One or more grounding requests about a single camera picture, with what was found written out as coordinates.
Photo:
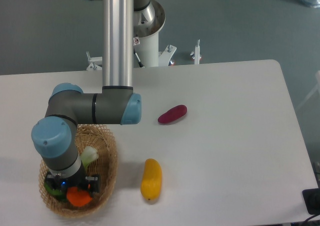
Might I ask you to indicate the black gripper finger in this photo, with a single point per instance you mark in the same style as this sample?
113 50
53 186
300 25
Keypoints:
92 184
53 182

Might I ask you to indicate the black device at edge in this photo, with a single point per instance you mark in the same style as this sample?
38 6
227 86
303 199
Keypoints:
312 200

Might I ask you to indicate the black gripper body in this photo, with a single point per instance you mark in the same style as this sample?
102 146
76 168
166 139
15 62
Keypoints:
70 177

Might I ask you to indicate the green bok choy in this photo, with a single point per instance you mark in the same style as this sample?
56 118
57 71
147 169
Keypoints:
88 156

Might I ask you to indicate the purple sweet potato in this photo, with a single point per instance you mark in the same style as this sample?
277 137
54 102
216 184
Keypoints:
173 114

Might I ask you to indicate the woven wicker basket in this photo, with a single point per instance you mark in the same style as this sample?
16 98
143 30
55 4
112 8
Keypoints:
102 139

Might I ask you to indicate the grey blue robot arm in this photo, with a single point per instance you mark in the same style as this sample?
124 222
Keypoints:
68 106

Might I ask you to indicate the white frame at right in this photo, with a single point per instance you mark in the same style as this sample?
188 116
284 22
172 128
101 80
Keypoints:
314 90

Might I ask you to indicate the white stand leg with caster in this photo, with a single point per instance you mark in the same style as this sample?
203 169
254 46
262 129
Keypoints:
196 53

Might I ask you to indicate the yellow mango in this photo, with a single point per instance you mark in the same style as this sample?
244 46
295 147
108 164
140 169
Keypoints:
151 183

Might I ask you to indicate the orange fruit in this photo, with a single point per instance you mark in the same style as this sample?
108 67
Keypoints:
78 197

